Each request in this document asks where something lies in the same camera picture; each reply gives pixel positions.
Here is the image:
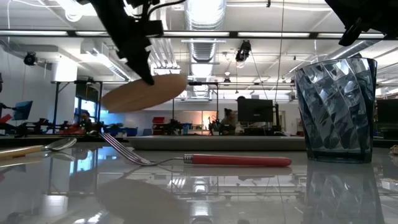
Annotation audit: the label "round wooden plate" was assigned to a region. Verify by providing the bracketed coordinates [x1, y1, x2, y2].
[100, 73, 188, 113]

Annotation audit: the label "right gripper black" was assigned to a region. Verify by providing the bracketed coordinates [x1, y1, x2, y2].
[325, 0, 398, 47]

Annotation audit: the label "black metal frame stand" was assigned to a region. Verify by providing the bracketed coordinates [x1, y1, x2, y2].
[172, 81, 220, 131]

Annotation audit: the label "blue faceted glass cup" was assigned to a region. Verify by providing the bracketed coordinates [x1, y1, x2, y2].
[294, 57, 378, 164]

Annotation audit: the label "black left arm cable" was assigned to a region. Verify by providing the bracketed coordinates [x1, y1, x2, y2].
[147, 0, 187, 18]

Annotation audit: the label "seated person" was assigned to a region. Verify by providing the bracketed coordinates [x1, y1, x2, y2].
[218, 108, 239, 136]

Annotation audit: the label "black computer monitor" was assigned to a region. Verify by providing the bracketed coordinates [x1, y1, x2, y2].
[236, 98, 275, 124]
[376, 98, 398, 124]

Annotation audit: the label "grey rectangular tray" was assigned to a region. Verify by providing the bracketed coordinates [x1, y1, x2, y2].
[125, 135, 307, 152]

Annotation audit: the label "black ceiling camera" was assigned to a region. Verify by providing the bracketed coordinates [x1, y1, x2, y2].
[23, 52, 39, 67]

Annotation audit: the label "red storage bins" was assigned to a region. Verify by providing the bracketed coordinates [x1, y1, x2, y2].
[152, 116, 166, 130]

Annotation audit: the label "tall black metal frame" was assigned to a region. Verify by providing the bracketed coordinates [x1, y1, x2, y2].
[51, 80, 104, 135]

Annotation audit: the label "black hanging overhead camera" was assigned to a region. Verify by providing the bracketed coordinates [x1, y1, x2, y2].
[234, 39, 252, 63]

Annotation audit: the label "red handled metal fork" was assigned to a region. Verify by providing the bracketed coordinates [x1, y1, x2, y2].
[99, 133, 293, 167]

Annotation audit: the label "black overhead frame bar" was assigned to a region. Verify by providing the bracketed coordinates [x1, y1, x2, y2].
[0, 29, 398, 40]

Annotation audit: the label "silver ceiling air duct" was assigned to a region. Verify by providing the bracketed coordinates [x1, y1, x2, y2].
[183, 0, 228, 63]

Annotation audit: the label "wooden handled metal spoon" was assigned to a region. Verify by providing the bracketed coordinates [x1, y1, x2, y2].
[0, 137, 78, 160]

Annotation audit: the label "blue storage bins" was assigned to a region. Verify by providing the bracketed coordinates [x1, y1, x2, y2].
[107, 126, 139, 138]

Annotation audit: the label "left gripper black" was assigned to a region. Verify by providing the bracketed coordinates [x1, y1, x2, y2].
[90, 0, 165, 86]

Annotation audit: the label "blue tilted panel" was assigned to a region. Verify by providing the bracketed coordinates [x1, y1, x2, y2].
[12, 100, 34, 121]

